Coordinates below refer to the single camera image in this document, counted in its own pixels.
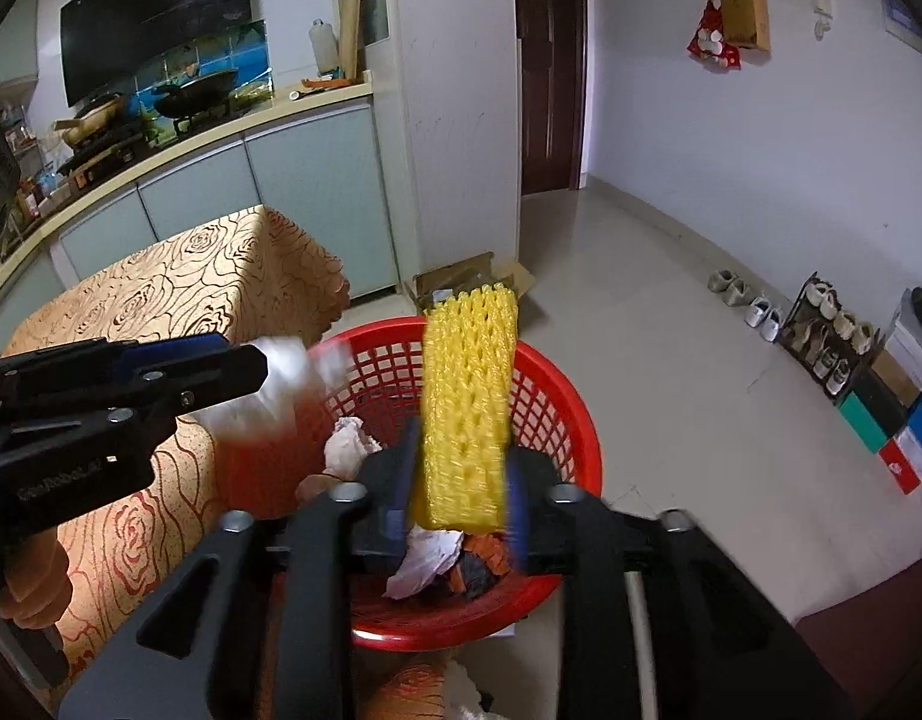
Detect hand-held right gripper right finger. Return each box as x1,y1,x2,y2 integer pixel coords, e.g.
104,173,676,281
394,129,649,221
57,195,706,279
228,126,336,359
503,444,855,720

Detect white tissue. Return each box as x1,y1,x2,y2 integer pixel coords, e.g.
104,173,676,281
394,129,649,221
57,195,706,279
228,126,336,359
322,416,383,477

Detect orange rose-pattern cushion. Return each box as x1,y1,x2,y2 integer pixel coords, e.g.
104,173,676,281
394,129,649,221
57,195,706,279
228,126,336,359
371,664,462,720

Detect white fluffy cushion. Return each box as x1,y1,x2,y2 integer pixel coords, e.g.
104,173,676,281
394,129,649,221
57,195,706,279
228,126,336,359
446,660,499,720

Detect orange rose-pattern tablecloth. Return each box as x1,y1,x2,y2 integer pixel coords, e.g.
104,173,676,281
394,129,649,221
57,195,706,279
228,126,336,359
0,206,353,691

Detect open cardboard box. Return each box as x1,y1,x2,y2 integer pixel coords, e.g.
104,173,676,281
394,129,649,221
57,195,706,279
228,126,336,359
404,253,537,327

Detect wooden cutting board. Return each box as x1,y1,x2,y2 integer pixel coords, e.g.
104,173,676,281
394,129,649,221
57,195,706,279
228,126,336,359
339,0,372,80

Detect black range hood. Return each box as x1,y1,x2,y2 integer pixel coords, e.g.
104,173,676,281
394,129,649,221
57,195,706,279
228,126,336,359
59,0,253,107

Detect pale green kitchen cabinets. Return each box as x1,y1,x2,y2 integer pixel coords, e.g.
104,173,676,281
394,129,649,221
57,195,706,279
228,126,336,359
0,82,402,361

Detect grey wall panel box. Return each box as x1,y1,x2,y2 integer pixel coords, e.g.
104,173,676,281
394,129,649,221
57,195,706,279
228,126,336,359
876,0,922,65

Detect dark brown wooden furniture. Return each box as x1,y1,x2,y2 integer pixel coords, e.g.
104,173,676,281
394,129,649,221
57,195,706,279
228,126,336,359
794,540,922,720

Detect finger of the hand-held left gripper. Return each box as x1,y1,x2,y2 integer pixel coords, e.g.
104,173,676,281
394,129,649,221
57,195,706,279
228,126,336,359
11,343,271,434
0,334,233,402

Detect yellow foam net sleeve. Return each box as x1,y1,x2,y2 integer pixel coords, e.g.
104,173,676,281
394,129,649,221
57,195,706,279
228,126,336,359
419,281,520,530

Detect white paper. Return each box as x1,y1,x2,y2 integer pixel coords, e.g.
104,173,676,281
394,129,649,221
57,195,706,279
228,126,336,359
386,525,469,601

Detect black wok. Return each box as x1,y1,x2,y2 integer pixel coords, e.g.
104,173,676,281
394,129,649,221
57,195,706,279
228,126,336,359
152,69,241,117

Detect stack of shoe boxes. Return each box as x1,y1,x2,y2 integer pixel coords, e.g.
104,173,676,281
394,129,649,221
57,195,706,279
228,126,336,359
836,289,922,496

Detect red hanging bag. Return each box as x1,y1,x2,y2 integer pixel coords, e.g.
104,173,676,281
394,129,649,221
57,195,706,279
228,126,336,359
686,0,743,70

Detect person's left hand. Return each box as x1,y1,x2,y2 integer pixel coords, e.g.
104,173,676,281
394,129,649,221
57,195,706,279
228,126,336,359
0,525,70,629

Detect yellow clay pot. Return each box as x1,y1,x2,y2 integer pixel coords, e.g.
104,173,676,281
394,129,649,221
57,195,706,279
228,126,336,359
52,94,128,147

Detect black gas stove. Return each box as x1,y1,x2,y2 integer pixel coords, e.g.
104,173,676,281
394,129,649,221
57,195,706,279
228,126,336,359
56,101,241,173

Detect dark wooden door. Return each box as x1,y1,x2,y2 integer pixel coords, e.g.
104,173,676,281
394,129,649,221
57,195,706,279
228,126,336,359
512,0,589,196

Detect dark shoe rack with shoes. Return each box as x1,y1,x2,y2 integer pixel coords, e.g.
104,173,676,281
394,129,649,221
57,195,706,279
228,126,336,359
776,275,885,397

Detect red plastic mesh basket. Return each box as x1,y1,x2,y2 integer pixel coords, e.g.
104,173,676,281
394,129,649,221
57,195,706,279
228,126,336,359
288,319,604,653

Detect metal spice rack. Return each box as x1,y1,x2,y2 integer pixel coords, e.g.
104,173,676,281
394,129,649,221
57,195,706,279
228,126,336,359
0,101,68,222

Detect brown paper bag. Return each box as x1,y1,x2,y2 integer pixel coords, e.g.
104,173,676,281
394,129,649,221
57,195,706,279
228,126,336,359
717,0,771,53

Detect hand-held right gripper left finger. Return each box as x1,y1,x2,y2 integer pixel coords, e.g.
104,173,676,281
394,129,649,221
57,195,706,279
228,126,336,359
56,420,424,720

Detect pale green wall cabinet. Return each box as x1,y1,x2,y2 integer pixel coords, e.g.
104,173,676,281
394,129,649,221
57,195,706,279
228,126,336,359
0,0,42,102

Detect clear plastic bag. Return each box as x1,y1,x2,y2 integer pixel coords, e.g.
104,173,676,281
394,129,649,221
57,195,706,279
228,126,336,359
209,337,349,518

